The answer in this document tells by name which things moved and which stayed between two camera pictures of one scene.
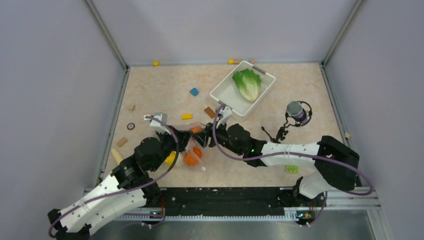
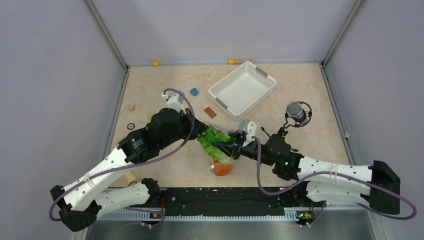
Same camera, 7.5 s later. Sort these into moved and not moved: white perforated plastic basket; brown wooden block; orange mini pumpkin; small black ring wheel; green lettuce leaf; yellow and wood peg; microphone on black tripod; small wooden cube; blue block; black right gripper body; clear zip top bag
Moved: black right gripper body; orange mini pumpkin; green lettuce leaf; clear zip top bag
Not moved: brown wooden block; yellow and wood peg; small black ring wheel; white perforated plastic basket; microphone on black tripod; blue block; small wooden cube
